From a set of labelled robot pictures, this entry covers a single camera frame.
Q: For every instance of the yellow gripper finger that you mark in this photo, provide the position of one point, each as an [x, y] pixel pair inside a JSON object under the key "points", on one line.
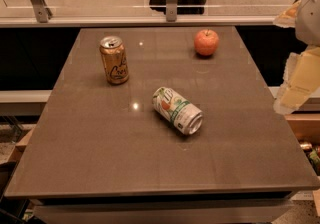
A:
{"points": [[301, 78], [287, 18]]}

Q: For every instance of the white green 7up can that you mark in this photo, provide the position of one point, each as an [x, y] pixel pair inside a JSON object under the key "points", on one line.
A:
{"points": [[177, 110]]}

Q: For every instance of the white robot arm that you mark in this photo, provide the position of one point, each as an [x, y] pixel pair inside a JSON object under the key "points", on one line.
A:
{"points": [[307, 23]]}

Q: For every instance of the gold LaCroix can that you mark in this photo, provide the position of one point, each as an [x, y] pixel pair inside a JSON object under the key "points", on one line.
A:
{"points": [[114, 60]]}

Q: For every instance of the cans in side bin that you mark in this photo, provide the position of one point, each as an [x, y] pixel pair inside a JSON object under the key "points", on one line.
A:
{"points": [[311, 155]]}

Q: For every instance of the red apple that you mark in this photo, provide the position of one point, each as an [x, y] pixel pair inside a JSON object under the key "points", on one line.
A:
{"points": [[206, 42]]}

